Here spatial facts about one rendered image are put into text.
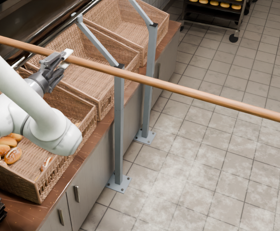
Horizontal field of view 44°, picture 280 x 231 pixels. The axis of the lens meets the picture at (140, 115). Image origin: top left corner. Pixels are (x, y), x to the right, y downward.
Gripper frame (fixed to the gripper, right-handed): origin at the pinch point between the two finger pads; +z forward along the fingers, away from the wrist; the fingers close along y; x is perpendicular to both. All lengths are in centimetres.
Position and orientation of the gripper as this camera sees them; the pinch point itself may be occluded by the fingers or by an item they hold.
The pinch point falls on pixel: (65, 58)
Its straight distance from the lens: 132.4
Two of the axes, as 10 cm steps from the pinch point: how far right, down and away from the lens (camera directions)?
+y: -0.4, 7.4, 6.7
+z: 3.8, -6.1, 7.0
